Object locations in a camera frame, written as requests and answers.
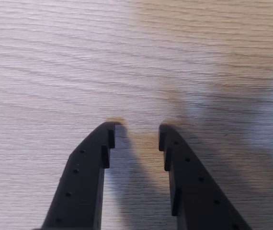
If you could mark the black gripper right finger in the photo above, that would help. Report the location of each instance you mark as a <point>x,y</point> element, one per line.
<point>194,191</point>

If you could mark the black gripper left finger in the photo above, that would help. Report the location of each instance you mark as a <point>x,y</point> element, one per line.
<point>83,182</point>

